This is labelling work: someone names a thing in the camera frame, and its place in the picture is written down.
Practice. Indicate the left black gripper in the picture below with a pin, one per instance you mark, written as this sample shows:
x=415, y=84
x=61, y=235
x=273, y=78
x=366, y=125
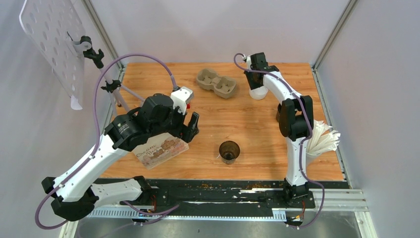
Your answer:
x=187, y=132

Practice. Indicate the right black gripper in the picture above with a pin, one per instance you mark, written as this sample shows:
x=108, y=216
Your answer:
x=252, y=86

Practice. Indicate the white plastic cup lid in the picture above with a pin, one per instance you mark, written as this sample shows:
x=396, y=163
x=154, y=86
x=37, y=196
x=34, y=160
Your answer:
x=258, y=93

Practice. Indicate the dark brown plastic cup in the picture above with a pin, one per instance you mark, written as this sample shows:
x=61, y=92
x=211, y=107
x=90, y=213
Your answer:
x=229, y=151

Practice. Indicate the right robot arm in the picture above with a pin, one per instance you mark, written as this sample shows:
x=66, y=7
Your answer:
x=295, y=119

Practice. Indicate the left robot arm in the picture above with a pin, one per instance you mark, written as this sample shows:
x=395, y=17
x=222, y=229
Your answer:
x=75, y=194

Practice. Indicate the cardboard cup carrier tray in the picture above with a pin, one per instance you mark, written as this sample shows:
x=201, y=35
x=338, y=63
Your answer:
x=223, y=86

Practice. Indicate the white paper bakery bag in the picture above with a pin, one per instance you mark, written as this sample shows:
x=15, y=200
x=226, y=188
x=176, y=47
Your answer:
x=159, y=149

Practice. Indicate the wrapped white straws bundle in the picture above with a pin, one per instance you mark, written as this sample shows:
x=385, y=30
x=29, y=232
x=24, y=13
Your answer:
x=323, y=139

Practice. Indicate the white straw holder cup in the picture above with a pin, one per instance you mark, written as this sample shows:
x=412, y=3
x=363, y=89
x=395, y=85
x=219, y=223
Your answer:
x=310, y=157

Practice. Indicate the tripod stand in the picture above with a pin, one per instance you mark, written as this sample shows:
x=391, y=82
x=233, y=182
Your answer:
x=84, y=50

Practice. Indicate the perforated white panel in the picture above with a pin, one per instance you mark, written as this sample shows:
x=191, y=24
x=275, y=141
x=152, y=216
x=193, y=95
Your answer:
x=56, y=29

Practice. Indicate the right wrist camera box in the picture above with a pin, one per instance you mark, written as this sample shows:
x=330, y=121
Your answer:
x=257, y=62

